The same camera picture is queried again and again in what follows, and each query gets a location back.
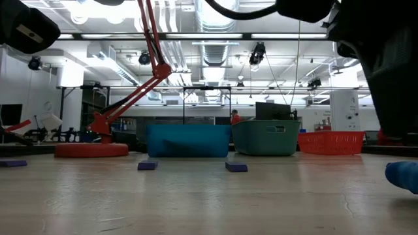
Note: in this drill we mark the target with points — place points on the dark computer monitor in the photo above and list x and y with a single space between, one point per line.
272 111
9 114

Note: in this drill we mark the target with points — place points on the blue plastic bin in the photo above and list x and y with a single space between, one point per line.
187 140

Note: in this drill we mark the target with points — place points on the silver ventilation duct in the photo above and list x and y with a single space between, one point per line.
215 19

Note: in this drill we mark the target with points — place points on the black ceiling spotlight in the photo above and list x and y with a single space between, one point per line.
144 58
258 52
35 63
314 82

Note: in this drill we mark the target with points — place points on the red lamp with white head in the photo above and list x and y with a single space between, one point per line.
50 121

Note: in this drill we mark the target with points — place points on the red slotted plastic basket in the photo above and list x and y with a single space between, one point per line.
330 143

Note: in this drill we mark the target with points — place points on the white pillar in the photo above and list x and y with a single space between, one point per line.
344 111

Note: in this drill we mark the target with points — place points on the black metal shelf frame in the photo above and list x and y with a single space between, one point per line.
62 111

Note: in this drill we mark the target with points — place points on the blue rectangular eraser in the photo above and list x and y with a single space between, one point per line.
236 167
147 165
13 162

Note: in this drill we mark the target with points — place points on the black overhead rig beam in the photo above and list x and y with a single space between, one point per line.
76 36

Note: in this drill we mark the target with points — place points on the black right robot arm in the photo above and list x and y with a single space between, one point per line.
303 9

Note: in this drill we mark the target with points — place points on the red desk lamp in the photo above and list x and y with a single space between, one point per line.
91 150

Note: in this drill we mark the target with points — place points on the black metal frame stand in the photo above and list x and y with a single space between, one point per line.
206 88

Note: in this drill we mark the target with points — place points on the black table edge rail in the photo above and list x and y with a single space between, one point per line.
26 149

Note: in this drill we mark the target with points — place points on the green plastic bin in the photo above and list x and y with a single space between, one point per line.
261 140

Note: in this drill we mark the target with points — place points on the blue stapler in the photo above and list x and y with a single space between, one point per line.
403 178

